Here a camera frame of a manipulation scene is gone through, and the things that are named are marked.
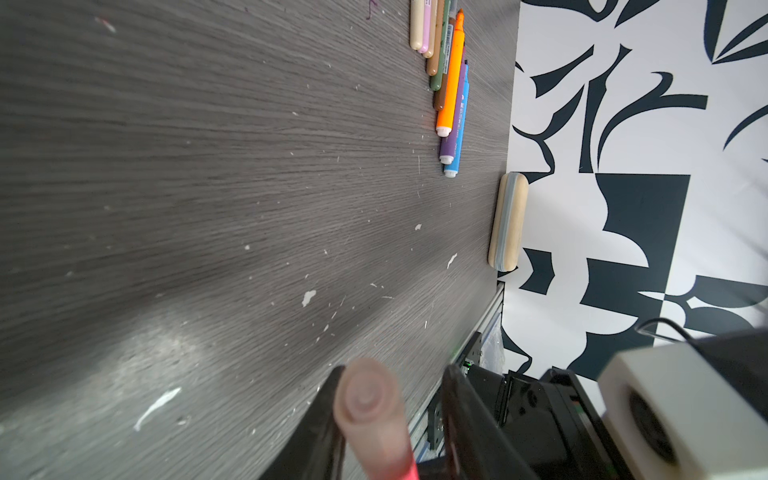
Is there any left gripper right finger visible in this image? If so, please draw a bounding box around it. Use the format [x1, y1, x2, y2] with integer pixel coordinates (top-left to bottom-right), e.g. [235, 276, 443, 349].
[441, 365, 538, 479]

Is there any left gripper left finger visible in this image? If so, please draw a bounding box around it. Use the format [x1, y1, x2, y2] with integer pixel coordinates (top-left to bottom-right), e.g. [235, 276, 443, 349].
[260, 366, 345, 480]

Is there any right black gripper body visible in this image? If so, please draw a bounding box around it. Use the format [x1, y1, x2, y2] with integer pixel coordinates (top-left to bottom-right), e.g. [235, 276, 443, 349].
[467, 365, 630, 479]

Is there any red pink marker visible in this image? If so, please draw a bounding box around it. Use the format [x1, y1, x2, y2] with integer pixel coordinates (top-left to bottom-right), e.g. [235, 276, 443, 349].
[399, 462, 420, 480]

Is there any clear red marker cap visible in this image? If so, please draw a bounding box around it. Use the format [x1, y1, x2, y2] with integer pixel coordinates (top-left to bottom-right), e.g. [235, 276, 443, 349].
[333, 358, 415, 479]

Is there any blue marker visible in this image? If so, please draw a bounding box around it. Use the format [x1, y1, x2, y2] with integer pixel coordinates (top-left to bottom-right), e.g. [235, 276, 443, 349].
[444, 60, 470, 179]

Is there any purple marker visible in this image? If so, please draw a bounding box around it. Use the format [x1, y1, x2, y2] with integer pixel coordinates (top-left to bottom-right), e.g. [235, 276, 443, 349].
[439, 59, 468, 165]

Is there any orange marker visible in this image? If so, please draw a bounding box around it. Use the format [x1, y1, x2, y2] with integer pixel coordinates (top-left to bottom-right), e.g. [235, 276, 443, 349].
[436, 9, 466, 138]

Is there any olive green marker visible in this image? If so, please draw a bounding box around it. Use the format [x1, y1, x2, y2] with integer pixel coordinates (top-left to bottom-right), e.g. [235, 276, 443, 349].
[430, 0, 452, 92]

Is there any pink pen body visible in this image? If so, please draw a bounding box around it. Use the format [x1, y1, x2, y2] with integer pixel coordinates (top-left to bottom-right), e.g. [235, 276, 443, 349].
[418, 0, 432, 54]

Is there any green pen beige body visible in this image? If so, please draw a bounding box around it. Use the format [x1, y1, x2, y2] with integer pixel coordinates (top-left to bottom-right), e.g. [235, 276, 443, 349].
[409, 0, 425, 51]

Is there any brown pen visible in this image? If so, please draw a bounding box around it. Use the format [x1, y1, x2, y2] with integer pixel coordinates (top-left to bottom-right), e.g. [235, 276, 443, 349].
[422, 0, 438, 59]

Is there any beige sponge block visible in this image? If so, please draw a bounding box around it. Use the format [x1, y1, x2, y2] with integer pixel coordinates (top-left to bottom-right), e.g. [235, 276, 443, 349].
[488, 172, 529, 272]

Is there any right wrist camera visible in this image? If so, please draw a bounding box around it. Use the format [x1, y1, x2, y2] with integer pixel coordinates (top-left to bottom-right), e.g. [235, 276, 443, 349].
[598, 329, 767, 479]

